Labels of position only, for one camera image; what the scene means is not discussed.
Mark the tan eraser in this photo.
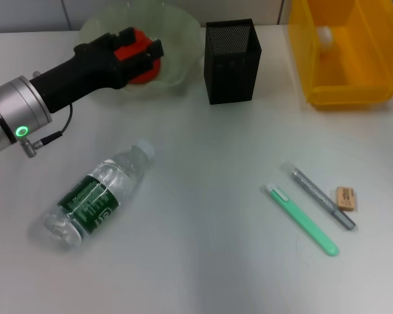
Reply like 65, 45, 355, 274
335, 186, 359, 212

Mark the green pen with white clip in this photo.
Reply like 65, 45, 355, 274
265, 183, 341, 258

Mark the black mesh pen holder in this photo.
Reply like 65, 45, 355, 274
204, 18, 262, 105

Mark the yellow plastic bin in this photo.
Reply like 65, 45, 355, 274
288, 0, 393, 111

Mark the clear water bottle green label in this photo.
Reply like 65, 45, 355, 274
31, 139, 155, 251

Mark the red-orange toy orange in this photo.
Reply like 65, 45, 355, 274
113, 27, 163, 85

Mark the grey pen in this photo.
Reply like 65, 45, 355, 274
283, 162, 357, 231

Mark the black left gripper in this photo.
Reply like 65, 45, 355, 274
29, 27, 164, 114

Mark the left arm connector cable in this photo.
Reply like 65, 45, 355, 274
21, 103, 73, 158

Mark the white paper ball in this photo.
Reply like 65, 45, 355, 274
316, 26, 334, 52

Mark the thin grey wall cable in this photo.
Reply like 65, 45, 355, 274
276, 0, 286, 26

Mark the pale green glass fruit bowl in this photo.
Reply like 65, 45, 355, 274
78, 1, 200, 105

